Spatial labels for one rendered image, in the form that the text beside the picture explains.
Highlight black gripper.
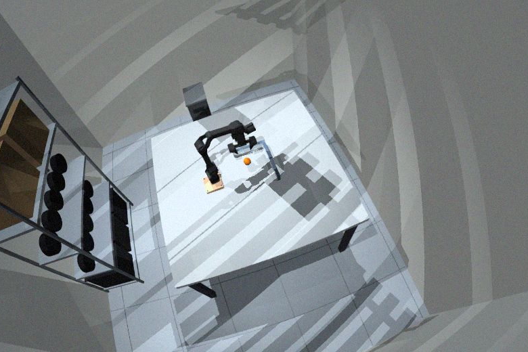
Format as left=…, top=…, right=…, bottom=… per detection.
left=227, top=136, right=257, bottom=154

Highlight low clear corner walls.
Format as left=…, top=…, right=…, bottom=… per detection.
left=233, top=143, right=278, bottom=179

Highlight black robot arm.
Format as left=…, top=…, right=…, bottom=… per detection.
left=194, top=120, right=256, bottom=185

